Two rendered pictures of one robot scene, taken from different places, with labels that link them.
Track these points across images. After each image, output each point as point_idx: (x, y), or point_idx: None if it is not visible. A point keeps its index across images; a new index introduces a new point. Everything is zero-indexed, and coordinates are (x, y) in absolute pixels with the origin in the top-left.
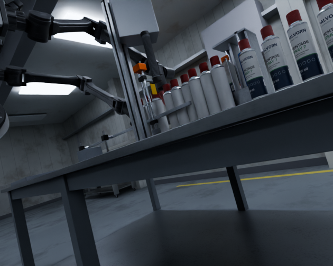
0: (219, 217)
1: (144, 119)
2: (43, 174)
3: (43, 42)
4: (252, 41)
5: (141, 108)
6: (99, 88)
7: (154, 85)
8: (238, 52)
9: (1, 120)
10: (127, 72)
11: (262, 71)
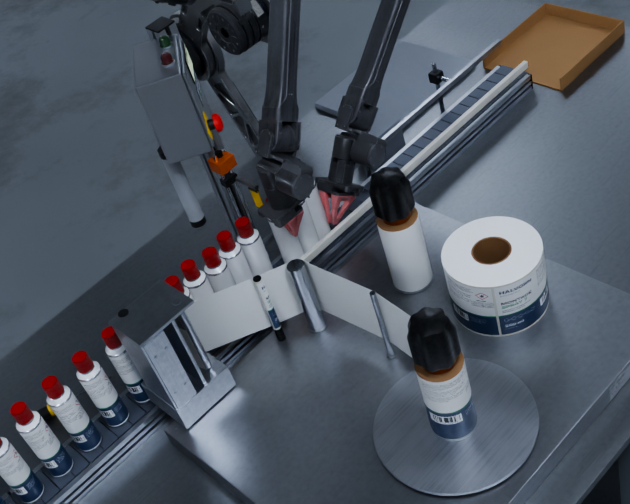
0: (607, 471)
1: (237, 231)
2: (332, 111)
3: (188, 5)
4: (128, 346)
5: (232, 218)
6: (389, 14)
7: (257, 195)
8: (170, 328)
9: (238, 48)
10: (203, 161)
11: (151, 384)
